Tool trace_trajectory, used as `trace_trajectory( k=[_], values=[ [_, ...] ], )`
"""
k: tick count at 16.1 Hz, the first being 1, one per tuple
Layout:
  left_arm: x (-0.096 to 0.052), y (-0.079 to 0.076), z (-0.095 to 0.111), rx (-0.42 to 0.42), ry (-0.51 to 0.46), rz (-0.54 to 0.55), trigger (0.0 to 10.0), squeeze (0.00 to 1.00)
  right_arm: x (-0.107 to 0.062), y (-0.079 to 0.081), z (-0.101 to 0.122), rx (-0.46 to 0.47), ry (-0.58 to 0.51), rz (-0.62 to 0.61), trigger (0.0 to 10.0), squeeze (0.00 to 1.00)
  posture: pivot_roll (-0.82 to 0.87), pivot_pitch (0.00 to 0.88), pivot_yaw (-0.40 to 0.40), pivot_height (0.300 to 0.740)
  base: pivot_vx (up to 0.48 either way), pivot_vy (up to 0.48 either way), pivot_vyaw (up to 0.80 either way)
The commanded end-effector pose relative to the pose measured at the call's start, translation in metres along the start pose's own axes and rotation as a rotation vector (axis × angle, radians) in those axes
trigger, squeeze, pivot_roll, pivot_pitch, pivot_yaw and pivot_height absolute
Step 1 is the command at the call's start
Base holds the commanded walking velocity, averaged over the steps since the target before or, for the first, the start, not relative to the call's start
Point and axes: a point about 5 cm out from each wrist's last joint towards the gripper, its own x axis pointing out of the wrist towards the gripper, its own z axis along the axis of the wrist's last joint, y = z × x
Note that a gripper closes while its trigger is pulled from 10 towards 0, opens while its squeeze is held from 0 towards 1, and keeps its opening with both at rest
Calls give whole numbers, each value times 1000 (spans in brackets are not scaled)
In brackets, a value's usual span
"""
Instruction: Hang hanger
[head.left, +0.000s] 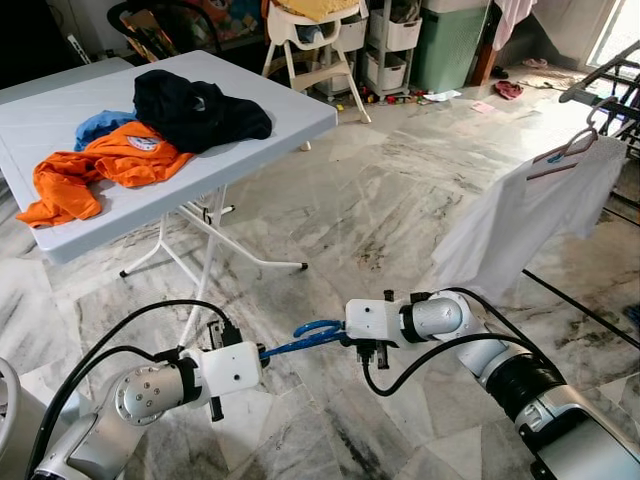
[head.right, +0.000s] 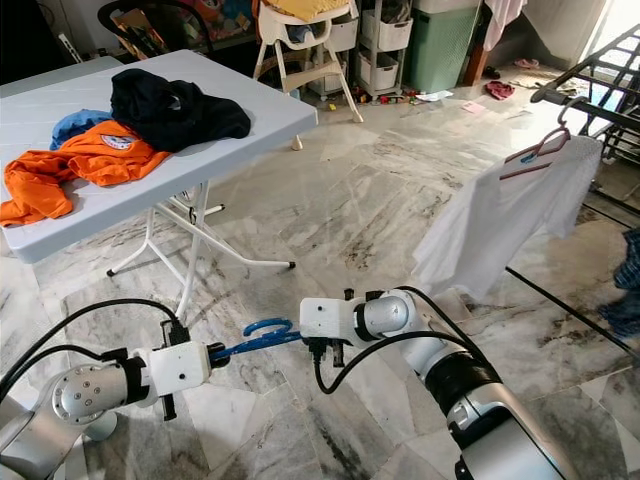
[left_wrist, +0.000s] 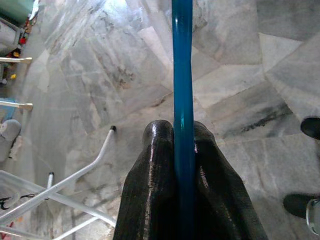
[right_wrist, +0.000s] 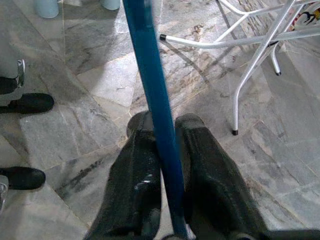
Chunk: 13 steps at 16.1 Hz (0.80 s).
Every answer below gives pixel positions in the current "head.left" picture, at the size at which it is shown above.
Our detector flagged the blue plastic hanger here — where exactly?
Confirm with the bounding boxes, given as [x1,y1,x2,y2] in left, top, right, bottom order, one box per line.
[258,318,346,361]

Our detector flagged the black garment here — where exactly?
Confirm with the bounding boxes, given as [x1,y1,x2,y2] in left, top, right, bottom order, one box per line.
[133,68,273,154]

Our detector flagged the pink brown hanger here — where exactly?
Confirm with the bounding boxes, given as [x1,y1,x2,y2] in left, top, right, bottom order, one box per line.
[525,110,603,181]

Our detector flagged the white shirt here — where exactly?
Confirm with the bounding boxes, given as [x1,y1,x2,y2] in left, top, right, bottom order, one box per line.
[435,135,626,301]

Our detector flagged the orange shirt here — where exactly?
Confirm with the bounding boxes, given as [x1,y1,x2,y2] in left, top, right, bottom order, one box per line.
[17,120,193,229]

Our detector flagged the blue garment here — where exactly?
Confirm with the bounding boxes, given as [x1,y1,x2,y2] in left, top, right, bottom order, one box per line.
[75,108,141,151]

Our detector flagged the grey folding table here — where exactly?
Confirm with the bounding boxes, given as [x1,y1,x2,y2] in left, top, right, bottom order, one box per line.
[0,50,339,346]

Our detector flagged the grey plastic bench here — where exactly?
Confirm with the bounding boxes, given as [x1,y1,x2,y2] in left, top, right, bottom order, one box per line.
[0,57,131,101]

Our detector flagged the black folded stroller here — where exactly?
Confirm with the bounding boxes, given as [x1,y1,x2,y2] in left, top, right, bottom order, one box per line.
[105,0,221,66]

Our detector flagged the green plastic bin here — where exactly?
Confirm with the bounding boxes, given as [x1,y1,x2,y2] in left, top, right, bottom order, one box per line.
[412,5,491,93]

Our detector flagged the grey drawer trolley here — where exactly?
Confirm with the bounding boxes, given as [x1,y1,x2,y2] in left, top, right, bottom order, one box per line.
[362,0,426,101]

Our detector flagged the white baby high chair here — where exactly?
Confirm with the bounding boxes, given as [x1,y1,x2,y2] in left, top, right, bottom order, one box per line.
[262,0,371,126]

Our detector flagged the black metal drying rack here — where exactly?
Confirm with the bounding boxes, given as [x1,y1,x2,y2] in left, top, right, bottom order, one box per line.
[520,40,640,348]

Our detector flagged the yellow seat cushion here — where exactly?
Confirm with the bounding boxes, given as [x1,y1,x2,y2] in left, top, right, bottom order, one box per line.
[275,0,361,23]

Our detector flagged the pink hanging garment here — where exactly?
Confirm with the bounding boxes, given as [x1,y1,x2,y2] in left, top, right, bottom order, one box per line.
[490,0,541,51]

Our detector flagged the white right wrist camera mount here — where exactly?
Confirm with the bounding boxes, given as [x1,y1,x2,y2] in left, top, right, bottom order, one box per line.
[345,298,406,346]

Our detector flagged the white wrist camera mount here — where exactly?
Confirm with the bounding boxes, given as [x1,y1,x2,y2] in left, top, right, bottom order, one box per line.
[345,298,406,346]
[195,342,266,406]

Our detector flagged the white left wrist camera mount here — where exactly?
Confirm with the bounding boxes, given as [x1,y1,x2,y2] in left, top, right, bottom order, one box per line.
[195,342,266,406]

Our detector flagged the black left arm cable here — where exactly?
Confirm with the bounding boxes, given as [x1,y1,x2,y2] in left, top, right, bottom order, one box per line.
[25,298,236,471]
[60,345,186,401]

